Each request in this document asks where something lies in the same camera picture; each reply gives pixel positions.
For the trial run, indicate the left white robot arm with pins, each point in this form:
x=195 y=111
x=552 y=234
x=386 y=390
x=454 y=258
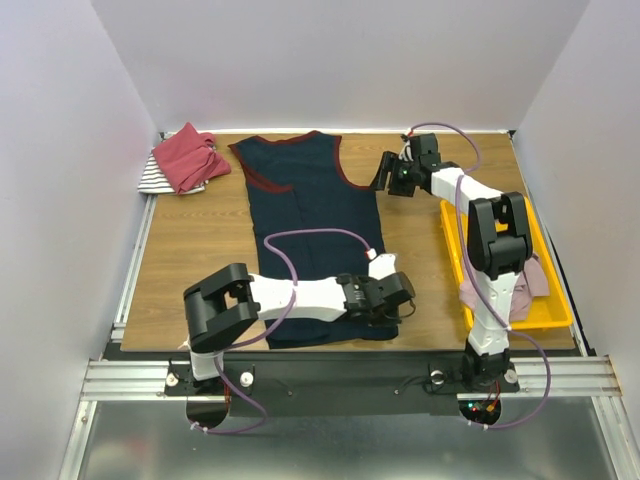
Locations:
x=222 y=307

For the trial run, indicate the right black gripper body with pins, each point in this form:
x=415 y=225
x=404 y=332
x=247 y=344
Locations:
x=382 y=172

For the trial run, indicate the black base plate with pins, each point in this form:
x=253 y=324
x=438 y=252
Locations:
x=308 y=383

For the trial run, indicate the mauve tank top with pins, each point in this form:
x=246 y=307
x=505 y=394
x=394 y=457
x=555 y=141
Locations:
x=531 y=283

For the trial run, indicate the yellow plastic bin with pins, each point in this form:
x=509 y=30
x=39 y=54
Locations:
x=538 y=301

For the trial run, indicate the red folded tank top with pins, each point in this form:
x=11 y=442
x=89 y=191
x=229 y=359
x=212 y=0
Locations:
x=189 y=159

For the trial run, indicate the navy tank top maroon trim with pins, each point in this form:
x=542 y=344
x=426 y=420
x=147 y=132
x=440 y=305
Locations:
x=298 y=191

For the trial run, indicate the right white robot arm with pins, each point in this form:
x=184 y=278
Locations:
x=495 y=237

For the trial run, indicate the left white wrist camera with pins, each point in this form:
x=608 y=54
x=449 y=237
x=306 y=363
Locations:
x=381 y=265

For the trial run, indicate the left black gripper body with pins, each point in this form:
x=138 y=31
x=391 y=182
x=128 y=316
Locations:
x=384 y=318

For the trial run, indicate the striped folded tank top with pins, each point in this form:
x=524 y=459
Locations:
x=153 y=181

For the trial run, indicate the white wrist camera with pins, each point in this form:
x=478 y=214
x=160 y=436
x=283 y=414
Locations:
x=381 y=265
x=405 y=152

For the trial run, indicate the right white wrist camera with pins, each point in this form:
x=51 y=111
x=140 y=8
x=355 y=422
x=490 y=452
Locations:
x=405 y=152

